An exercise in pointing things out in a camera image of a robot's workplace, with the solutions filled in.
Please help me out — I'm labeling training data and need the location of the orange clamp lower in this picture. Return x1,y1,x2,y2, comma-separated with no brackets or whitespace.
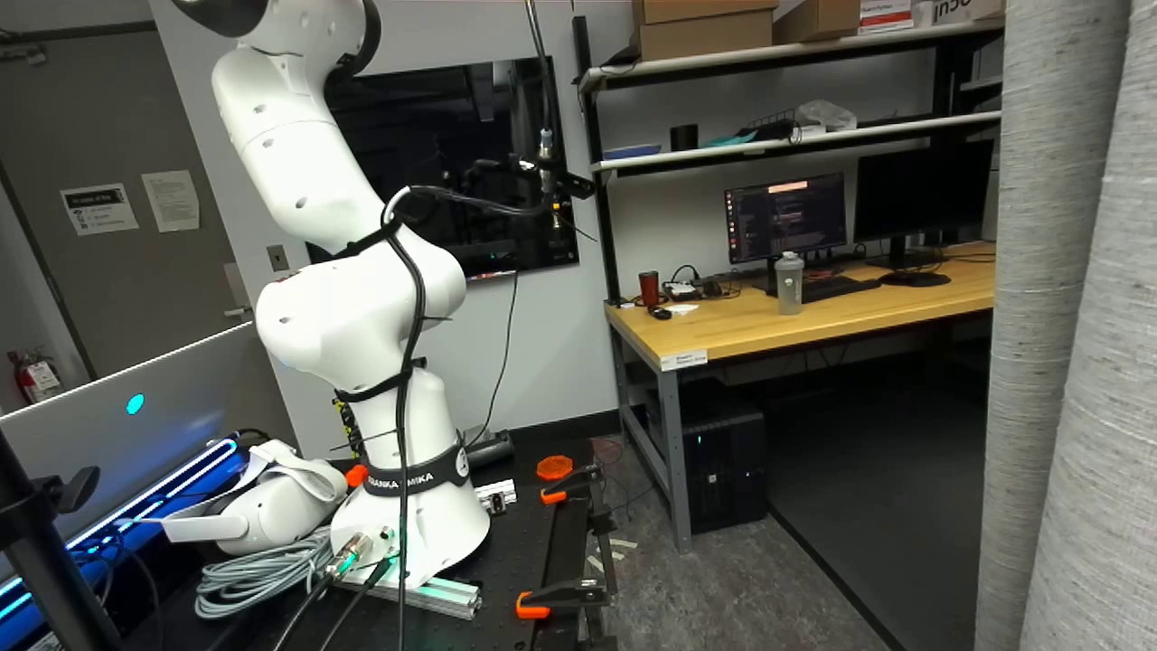
512,578,608,622

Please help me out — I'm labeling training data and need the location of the orange clamp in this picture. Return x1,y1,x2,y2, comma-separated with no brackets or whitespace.
512,578,608,622
534,456,602,508

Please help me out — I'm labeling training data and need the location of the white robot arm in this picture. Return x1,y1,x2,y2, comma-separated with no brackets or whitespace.
170,0,487,578

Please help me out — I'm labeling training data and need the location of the grey door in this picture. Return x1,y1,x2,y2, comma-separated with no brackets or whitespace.
0,29,241,378

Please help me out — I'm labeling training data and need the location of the silver laptop lid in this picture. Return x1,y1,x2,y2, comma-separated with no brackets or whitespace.
0,323,258,534

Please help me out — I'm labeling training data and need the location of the grey woven curtain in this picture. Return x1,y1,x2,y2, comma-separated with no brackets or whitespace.
972,0,1157,651

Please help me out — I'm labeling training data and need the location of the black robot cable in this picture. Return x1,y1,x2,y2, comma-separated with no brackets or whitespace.
381,182,602,651

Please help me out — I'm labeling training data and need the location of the black camera tripod stand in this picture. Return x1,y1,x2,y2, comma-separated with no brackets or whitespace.
0,437,119,651

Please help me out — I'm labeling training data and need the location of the wooden top workbench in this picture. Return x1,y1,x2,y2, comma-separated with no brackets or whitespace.
603,243,993,551

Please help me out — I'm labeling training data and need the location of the wall mounted black monitor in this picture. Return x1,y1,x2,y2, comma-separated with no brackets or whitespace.
326,57,580,275

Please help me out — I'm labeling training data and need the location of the cardboard box on shelf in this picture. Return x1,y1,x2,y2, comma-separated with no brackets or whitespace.
636,0,776,61

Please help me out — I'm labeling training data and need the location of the orange clamp upper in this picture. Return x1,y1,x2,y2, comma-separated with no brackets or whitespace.
534,456,602,508

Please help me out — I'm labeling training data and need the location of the desk monitor with code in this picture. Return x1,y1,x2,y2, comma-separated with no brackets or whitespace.
722,175,845,263

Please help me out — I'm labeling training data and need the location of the white paper wall notice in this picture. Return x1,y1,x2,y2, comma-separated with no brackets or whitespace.
63,186,138,237

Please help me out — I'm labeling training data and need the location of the grey shaker bottle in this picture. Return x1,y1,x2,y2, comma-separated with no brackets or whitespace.
775,249,804,315

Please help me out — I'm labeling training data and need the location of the black desktop computer tower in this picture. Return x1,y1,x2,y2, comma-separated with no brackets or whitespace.
683,413,768,533

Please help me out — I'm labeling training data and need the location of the metal shelf unit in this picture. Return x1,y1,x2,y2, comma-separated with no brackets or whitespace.
574,20,1002,301

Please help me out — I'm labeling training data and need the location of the coiled grey cable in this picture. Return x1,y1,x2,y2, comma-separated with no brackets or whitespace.
193,527,339,627

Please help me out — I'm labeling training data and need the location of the dark red can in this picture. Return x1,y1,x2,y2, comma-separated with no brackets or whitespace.
636,270,662,317

